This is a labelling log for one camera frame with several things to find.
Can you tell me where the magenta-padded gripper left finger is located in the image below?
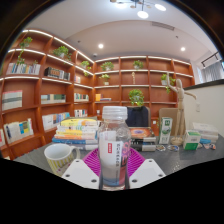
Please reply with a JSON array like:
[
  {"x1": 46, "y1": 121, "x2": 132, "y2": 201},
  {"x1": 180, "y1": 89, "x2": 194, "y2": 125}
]
[{"x1": 61, "y1": 147, "x2": 102, "y2": 190}]

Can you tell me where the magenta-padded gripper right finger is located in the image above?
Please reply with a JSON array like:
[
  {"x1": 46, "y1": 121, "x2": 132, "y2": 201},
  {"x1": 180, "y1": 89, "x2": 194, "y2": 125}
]
[{"x1": 126, "y1": 147, "x2": 167, "y2": 190}]

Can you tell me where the clear plastic water bottle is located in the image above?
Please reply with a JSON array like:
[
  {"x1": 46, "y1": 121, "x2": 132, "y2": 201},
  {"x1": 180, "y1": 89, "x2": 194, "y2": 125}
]
[{"x1": 96, "y1": 105, "x2": 132, "y2": 191}]

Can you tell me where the yellow striped white mug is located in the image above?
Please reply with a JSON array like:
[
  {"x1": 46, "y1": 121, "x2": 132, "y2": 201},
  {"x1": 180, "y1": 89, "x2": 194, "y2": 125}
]
[{"x1": 43, "y1": 143, "x2": 82, "y2": 178}]

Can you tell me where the stack of dark books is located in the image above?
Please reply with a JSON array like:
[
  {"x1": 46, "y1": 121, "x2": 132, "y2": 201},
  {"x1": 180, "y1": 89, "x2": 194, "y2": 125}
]
[{"x1": 128, "y1": 126, "x2": 158, "y2": 153}]

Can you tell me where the stack of colourful books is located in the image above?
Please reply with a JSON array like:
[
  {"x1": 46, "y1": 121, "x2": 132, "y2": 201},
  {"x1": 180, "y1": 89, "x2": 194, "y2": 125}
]
[{"x1": 51, "y1": 116, "x2": 100, "y2": 151}]

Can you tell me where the tall green-white drink carton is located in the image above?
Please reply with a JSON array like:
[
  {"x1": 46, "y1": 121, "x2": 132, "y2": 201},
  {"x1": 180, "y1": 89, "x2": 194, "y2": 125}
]
[{"x1": 158, "y1": 116, "x2": 174, "y2": 145}]

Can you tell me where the small green-white box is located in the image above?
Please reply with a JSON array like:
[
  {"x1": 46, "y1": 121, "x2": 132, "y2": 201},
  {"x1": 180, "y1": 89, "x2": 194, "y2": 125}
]
[{"x1": 182, "y1": 129, "x2": 202, "y2": 151}]

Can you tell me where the dark office chair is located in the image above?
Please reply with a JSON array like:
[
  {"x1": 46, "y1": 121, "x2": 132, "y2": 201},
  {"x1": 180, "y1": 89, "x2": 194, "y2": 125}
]
[{"x1": 125, "y1": 105, "x2": 151, "y2": 128}]

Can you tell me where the brown cardboard box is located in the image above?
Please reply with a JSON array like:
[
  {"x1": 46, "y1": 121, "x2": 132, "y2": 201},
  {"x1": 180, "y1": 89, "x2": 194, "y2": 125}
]
[{"x1": 158, "y1": 107, "x2": 183, "y2": 138}]

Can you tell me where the wooden artist mannequin figure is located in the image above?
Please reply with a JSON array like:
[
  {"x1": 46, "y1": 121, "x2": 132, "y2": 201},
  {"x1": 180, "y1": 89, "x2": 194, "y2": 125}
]
[{"x1": 165, "y1": 72, "x2": 198, "y2": 146}]

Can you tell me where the orange wooden shelf unit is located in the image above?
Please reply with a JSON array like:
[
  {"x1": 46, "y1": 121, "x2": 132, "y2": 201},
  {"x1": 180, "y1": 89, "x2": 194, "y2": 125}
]
[{"x1": 0, "y1": 28, "x2": 196, "y2": 160}]

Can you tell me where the grey window curtain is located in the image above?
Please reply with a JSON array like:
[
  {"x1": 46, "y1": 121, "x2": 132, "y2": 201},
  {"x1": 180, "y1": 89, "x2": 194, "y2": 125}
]
[{"x1": 201, "y1": 59, "x2": 224, "y2": 83}]

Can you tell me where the ceiling air vent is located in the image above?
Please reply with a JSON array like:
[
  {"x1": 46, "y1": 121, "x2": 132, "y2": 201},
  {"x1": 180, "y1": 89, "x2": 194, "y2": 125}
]
[{"x1": 150, "y1": 21, "x2": 176, "y2": 32}]

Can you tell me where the branched globe ceiling lamp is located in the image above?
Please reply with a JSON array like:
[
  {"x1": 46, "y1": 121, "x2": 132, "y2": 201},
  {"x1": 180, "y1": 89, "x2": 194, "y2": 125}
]
[{"x1": 109, "y1": 0, "x2": 168, "y2": 20}]

